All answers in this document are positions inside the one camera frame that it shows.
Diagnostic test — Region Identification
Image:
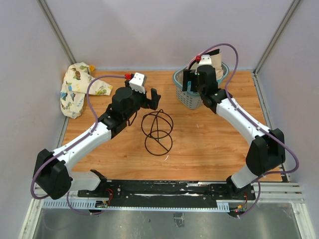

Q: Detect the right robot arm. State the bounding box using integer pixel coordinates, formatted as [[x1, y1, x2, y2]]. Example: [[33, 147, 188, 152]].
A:
[[182, 65, 286, 199]]

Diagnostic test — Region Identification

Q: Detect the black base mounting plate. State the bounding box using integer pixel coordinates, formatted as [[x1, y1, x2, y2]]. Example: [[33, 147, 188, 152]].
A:
[[77, 180, 256, 209]]

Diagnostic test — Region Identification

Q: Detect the cartoon print cloth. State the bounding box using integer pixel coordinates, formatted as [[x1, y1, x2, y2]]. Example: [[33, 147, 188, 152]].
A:
[[60, 62, 114, 120]]

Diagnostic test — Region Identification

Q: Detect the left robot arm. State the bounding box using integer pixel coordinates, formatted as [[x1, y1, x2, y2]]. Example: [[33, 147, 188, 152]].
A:
[[34, 87, 161, 200]]

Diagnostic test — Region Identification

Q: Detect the beige bucket hat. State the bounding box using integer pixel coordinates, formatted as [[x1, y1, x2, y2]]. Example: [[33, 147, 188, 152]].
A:
[[187, 48, 224, 84]]

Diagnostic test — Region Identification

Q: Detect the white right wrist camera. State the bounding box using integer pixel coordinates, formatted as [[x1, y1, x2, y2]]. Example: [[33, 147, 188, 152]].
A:
[[195, 54, 212, 66]]

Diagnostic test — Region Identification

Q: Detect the grey plastic basket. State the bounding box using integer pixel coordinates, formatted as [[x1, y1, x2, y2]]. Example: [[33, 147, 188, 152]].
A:
[[173, 68, 227, 113]]

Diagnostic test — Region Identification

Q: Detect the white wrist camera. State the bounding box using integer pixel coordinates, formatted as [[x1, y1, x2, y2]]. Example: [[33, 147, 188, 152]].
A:
[[195, 54, 212, 66], [129, 72, 147, 94]]

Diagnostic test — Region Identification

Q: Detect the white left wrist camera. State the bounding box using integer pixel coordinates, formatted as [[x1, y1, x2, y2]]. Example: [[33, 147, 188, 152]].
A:
[[129, 72, 147, 94]]

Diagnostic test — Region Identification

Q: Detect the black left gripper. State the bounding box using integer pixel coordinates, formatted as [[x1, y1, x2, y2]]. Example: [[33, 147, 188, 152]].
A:
[[124, 80, 161, 120]]

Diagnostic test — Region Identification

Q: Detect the black pink-lined hat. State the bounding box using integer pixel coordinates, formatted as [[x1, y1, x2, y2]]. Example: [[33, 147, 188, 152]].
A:
[[187, 48, 222, 72]]

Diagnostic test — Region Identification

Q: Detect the black wire hat stand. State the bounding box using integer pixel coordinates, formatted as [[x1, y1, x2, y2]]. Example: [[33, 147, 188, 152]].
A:
[[141, 109, 174, 156]]

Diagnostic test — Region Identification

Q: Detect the small yellow object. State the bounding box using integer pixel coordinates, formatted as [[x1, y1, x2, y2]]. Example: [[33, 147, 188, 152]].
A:
[[89, 65, 95, 72]]

